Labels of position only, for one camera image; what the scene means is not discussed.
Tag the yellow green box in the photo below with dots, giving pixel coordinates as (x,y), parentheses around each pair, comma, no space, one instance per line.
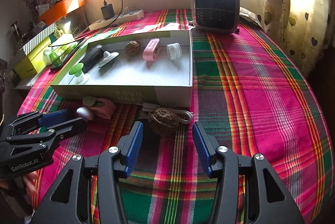
(32,62)

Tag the grey mushroom shaped massager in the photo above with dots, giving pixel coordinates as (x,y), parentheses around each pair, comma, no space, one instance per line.
(107,58)

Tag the pink cable winder with lid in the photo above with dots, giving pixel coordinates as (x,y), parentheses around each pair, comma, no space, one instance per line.
(96,107)

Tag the green white cardboard tray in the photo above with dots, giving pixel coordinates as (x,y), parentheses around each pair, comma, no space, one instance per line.
(131,80)

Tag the black smartphone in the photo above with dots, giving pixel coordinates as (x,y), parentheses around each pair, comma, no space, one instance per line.
(63,54)

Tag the white round ribbed cap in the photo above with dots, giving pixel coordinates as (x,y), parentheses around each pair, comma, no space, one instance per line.
(174,51)

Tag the striped white gift box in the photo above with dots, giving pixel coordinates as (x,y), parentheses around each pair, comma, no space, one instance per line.
(35,41)

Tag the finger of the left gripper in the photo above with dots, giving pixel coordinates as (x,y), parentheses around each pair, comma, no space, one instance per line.
(28,134)
(49,117)

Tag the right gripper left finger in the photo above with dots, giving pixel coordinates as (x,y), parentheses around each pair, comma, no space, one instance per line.
(68,199)

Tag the white power strip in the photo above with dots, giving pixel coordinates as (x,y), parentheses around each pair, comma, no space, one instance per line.
(102,23)

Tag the heart patterned curtain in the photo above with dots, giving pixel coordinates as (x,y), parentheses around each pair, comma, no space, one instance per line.
(299,28)

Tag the orange plastic tray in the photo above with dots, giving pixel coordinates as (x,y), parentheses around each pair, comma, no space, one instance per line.
(59,10)

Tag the small grey space heater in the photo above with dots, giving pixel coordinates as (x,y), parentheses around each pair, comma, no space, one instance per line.
(216,15)

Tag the black rectangular device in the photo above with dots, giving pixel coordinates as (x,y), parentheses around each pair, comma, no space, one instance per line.
(92,58)

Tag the black charger adapter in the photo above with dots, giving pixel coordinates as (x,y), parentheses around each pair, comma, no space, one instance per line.
(107,11)

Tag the plaid pink green bedspread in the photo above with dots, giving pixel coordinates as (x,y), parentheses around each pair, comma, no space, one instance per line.
(246,92)

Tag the brown walnut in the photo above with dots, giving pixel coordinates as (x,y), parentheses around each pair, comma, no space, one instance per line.
(132,48)
(163,121)

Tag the green top white massager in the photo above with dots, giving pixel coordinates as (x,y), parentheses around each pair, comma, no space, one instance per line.
(79,77)

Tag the person's left hand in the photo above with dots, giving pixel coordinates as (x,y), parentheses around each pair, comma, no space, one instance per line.
(28,182)

